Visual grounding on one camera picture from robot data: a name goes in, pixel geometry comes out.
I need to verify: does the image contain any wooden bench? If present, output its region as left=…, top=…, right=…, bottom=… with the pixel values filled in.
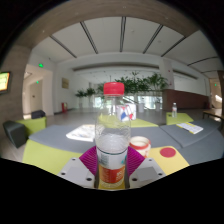
left=202, top=109, right=224, bottom=131

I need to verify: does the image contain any dark grey armchair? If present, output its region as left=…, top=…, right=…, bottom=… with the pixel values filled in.
left=2, top=120, right=28, bottom=149

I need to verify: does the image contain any brown wooden reception counter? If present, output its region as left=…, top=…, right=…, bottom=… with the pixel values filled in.
left=162, top=88, right=210, bottom=112

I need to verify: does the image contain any small clear water bottle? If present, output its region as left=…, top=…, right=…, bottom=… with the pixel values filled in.
left=171, top=102, right=178, bottom=118

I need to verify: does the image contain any small lime green table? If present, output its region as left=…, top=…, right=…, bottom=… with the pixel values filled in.
left=165, top=112, right=195, bottom=126

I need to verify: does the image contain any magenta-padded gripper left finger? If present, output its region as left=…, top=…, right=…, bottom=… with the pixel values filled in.
left=57, top=145, right=99, bottom=190

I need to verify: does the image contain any framed wall picture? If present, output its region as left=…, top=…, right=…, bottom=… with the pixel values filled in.
left=61, top=77, right=70, bottom=90

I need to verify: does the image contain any white colourful magazine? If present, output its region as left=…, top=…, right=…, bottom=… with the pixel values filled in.
left=65, top=124, right=97, bottom=143

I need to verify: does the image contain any clear red-capped water bottle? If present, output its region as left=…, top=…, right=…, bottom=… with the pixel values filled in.
left=94, top=81, right=132, bottom=191

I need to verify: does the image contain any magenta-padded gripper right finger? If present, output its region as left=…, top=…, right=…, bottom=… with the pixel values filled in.
left=125, top=145, right=167, bottom=190

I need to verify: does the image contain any wall-mounted display screen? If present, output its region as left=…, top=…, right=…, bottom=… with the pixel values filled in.
left=0, top=71, right=12, bottom=95

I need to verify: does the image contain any red and white cup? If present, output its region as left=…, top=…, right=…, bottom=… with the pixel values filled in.
left=129, top=135, right=152, bottom=159

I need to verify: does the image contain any yellow and white booklet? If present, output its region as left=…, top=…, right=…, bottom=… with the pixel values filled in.
left=175, top=121, right=204, bottom=135

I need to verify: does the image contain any white box with coloured triangles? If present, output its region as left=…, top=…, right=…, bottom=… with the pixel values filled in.
left=129, top=103, right=138, bottom=121

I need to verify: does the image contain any group of potted green plants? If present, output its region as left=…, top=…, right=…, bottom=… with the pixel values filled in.
left=74, top=71, right=169, bottom=113

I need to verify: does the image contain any wide lime green table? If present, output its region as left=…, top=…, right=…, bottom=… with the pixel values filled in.
left=98, top=114, right=159, bottom=129

